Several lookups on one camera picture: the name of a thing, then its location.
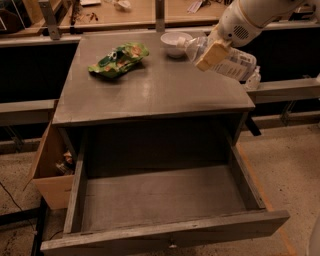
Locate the small clear sanitizer bottle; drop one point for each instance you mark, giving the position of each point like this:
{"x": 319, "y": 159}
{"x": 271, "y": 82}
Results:
{"x": 253, "y": 81}

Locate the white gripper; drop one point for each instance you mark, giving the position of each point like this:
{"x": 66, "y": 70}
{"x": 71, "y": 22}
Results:
{"x": 234, "y": 27}

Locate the grey wooden cabinet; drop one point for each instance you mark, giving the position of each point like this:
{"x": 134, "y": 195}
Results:
{"x": 162, "y": 115}

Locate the open grey top drawer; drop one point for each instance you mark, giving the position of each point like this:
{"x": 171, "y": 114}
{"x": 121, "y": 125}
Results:
{"x": 123, "y": 215}

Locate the cardboard box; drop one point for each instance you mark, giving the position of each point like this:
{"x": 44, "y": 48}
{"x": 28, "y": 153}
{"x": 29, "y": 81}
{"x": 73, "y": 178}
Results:
{"x": 53, "y": 186}

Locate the white bowl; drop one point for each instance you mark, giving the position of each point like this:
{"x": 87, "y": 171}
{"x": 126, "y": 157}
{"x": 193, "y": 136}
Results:
{"x": 169, "y": 41}

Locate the green chip bag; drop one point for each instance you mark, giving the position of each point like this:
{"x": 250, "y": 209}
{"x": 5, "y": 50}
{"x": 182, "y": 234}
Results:
{"x": 120, "y": 60}

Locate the clear plastic bottle white label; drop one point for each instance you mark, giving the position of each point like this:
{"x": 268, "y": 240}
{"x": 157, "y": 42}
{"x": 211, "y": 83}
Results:
{"x": 237, "y": 64}

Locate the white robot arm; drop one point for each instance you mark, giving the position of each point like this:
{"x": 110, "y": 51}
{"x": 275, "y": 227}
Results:
{"x": 276, "y": 9}

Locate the grey metal rail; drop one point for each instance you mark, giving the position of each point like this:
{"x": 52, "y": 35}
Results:
{"x": 27, "y": 112}

